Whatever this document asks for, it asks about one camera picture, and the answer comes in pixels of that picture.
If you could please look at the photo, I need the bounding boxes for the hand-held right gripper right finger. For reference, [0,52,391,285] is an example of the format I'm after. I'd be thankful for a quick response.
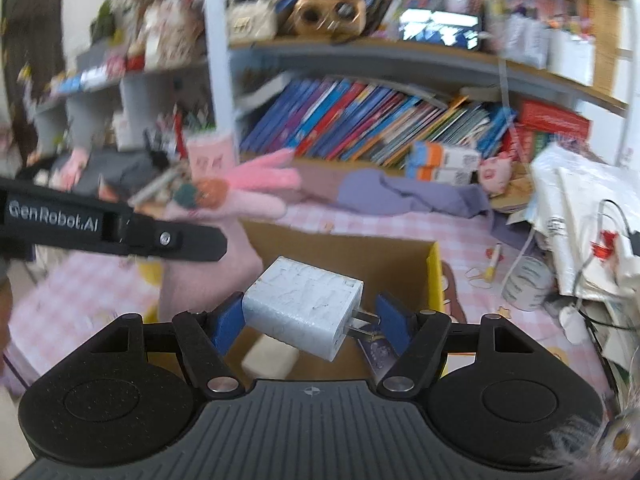
[376,292,548,401]

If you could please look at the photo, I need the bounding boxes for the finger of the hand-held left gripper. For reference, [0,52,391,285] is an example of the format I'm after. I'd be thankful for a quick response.
[122,212,228,263]

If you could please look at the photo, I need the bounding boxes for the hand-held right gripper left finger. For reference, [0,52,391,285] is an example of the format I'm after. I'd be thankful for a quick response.
[92,292,246,402]

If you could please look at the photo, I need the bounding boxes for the small bottle blue label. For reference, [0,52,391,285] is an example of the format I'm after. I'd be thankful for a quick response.
[357,337,401,376]

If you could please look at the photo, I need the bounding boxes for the beige eraser block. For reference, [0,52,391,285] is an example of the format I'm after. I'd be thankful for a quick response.
[241,332,301,381]

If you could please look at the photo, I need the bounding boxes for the white wall charger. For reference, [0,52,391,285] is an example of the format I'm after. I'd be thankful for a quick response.
[241,256,379,361]

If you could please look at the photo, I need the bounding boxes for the yellow cardboard box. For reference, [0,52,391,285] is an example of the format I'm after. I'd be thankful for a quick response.
[137,220,446,381]

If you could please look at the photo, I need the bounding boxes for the pink plush bunny toy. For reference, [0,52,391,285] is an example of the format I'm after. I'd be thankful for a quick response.
[160,149,301,323]

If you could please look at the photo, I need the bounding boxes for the pink checkered desktop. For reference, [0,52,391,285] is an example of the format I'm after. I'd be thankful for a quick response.
[7,205,616,411]

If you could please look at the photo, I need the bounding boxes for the wooden chess box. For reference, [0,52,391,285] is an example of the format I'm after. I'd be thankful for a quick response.
[127,167,191,206]

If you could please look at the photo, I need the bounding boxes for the pink knitted glove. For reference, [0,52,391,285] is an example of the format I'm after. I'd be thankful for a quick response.
[67,147,91,181]

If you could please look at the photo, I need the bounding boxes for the grey cloth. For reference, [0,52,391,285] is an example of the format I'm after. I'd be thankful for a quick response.
[50,150,156,196]

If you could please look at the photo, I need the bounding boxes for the pink cylindrical cup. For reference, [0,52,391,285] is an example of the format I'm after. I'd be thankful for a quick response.
[186,130,236,181]

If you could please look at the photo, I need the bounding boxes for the yellow rubber band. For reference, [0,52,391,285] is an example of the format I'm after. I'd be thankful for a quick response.
[465,266,493,288]

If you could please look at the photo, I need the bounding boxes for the small white yellow marker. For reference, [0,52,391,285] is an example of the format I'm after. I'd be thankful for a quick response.
[482,242,502,281]

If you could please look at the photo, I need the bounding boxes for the purple cloth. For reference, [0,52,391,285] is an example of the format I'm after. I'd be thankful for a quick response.
[337,169,493,218]

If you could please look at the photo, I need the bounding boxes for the clear tape roll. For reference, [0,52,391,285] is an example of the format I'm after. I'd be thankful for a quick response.
[501,255,553,311]

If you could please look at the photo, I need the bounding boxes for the white corner shelf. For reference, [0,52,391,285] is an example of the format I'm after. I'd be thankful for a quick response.
[35,57,211,151]

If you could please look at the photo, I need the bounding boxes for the orange blue medicine box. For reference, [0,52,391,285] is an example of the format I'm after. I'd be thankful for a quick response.
[407,141,481,168]
[405,162,476,186]

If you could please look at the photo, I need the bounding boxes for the thick black book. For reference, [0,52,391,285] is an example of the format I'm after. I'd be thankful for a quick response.
[235,72,296,111]

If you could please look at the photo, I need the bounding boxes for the white paper tag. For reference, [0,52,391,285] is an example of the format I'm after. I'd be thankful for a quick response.
[557,305,588,346]

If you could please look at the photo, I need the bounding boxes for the pink pig plush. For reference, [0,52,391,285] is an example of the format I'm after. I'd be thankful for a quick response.
[477,152,513,197]

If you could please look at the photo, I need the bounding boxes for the row of blue children's books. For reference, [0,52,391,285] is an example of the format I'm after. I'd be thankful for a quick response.
[240,77,518,168]

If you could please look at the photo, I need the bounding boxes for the pile of white plastic bags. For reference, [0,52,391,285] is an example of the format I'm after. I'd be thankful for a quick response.
[530,142,640,301]

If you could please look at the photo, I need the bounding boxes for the white fabric pouch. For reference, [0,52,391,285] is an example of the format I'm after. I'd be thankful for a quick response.
[127,0,201,68]

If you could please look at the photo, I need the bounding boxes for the fluffy grey cuff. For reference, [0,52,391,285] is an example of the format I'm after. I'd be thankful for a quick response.
[530,400,640,480]

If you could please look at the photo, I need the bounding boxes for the stack of worn books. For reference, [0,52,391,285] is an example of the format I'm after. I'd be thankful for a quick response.
[590,305,640,401]

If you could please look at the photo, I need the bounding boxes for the white quilted handbag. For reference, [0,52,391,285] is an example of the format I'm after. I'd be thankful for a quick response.
[225,0,277,43]

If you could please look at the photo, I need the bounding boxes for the white power adapter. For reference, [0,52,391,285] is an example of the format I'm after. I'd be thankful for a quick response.
[590,230,640,281]

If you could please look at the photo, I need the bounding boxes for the red boxed books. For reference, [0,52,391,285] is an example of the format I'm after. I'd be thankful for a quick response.
[515,100,591,161]

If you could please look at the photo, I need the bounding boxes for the gold retro radio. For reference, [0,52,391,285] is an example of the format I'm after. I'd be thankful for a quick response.
[292,0,367,36]

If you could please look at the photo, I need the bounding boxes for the smartphone with lit screen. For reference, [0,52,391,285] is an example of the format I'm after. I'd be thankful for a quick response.
[398,8,483,51]

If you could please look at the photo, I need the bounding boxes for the white pen organizer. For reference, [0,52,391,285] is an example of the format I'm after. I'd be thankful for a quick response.
[500,15,548,68]
[547,30,596,86]

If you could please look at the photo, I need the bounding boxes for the white frame wooden bookshelf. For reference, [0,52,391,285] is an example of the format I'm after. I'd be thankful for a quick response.
[202,0,631,161]

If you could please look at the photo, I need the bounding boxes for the black cable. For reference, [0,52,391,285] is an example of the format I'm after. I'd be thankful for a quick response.
[575,200,640,311]

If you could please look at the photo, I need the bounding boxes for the white charging cable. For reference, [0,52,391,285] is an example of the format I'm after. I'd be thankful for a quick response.
[477,32,531,281]

